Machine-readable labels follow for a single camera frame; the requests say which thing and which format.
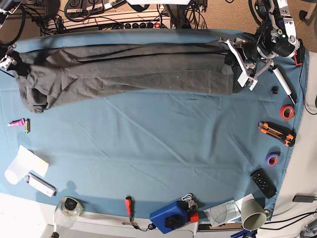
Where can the orange black utility knife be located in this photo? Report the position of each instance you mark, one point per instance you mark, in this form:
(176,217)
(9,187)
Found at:
(282,134)

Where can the white rectangular device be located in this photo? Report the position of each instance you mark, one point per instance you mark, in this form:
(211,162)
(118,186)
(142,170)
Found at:
(40,185)

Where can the pink tube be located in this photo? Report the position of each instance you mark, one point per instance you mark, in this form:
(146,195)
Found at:
(20,122)

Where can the small red cube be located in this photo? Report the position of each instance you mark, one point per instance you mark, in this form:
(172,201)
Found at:
(194,217)

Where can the white paper sheet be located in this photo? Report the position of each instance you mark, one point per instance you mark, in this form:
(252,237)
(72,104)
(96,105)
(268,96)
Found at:
(24,162)

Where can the black power adapter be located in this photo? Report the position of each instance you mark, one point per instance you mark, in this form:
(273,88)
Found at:
(304,198)

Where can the blue box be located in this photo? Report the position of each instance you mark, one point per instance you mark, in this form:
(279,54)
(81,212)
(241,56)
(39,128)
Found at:
(170,217)

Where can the small black plastic clip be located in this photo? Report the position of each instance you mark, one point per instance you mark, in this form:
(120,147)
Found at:
(275,90)

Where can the white marker pen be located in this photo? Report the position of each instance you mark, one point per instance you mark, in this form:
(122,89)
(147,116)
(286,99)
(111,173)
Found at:
(283,83)

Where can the orange black clamp tool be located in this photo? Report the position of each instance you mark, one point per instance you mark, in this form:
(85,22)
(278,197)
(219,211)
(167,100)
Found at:
(299,54)

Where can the grey paper cup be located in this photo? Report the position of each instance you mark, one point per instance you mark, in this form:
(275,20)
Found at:
(252,215)

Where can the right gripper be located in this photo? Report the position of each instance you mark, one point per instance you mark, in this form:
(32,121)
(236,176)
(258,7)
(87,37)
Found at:
(10,60)

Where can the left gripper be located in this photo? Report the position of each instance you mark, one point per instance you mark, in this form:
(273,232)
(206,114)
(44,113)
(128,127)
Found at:
(250,59)

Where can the red handled screwdriver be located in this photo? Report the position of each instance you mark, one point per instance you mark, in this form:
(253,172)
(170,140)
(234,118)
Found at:
(130,208)

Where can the silver carabiner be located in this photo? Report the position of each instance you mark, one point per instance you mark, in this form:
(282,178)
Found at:
(187,198)

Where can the black remote control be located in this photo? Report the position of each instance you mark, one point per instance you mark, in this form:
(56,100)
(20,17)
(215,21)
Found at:
(264,183)

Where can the printed paper sheet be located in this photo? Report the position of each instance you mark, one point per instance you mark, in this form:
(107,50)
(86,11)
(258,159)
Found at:
(226,212)

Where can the red tape roll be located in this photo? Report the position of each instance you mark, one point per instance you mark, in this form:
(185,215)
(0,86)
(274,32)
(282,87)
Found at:
(287,112)

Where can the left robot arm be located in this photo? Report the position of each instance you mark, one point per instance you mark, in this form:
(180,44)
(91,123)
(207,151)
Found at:
(275,37)

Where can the dark grey T-shirt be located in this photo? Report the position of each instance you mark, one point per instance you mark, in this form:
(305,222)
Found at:
(68,75)

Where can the black power strip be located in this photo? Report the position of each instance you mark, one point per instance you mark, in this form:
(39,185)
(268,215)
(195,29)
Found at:
(141,25)

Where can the clear glass jar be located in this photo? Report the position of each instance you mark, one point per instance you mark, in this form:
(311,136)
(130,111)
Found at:
(66,213)

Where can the purple tape roll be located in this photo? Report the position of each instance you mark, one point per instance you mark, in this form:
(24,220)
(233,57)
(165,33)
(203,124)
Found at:
(272,159)

